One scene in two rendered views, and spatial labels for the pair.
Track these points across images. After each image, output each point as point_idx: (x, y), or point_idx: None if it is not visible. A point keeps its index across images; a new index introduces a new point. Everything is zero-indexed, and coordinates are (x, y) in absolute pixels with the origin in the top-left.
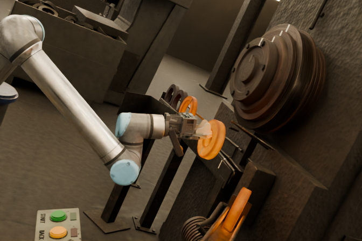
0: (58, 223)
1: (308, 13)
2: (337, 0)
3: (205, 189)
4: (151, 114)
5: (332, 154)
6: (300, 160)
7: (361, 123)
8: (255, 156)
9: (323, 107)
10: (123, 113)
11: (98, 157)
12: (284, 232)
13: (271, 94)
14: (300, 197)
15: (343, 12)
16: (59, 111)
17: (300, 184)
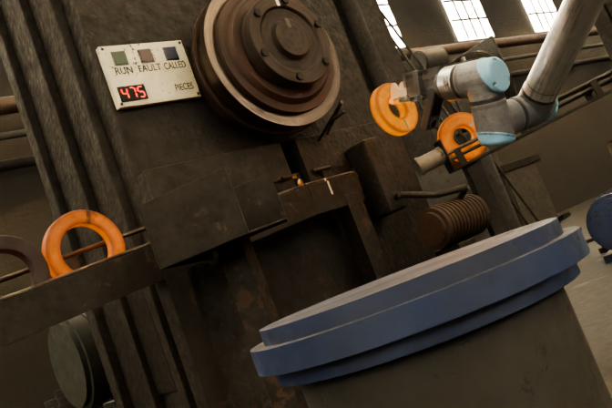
0: None
1: None
2: None
3: (280, 288)
4: (458, 64)
5: (359, 97)
6: (340, 128)
7: (353, 58)
8: (312, 162)
9: None
10: (493, 56)
11: (559, 90)
12: (411, 175)
13: None
14: (393, 138)
15: None
16: (592, 25)
17: (383, 130)
